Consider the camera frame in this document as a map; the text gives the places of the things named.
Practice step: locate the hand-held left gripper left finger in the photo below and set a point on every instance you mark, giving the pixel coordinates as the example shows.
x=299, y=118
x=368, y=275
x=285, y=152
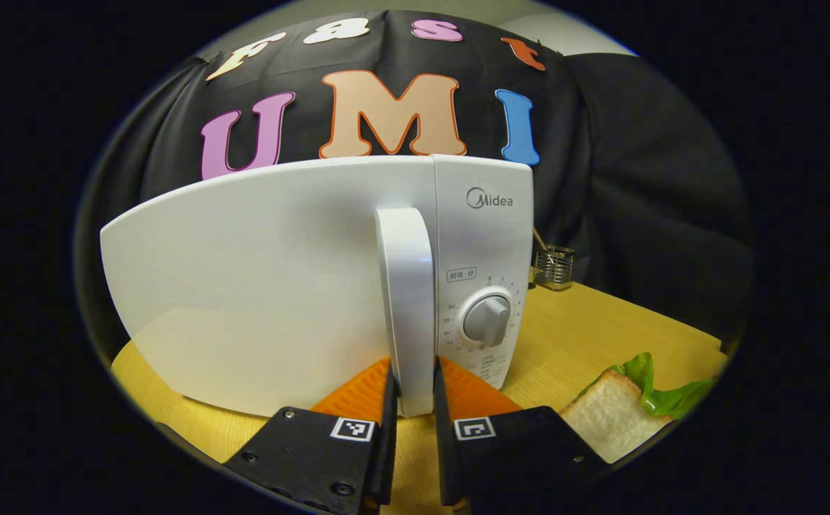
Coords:
x=386, y=443

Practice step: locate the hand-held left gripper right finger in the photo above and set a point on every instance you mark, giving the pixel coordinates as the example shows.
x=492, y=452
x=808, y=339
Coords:
x=445, y=443

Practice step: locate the sandwich with green lettuce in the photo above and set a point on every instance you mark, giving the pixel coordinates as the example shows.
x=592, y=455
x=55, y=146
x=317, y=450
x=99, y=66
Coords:
x=611, y=415

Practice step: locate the white microwave oven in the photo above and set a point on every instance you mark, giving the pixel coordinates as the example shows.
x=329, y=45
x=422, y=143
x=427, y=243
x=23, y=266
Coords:
x=264, y=286

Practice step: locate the wooden stick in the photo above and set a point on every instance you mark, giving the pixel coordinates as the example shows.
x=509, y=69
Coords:
x=540, y=239

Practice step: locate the black backdrop cloth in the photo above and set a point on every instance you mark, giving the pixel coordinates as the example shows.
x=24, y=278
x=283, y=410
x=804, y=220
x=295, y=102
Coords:
x=643, y=179

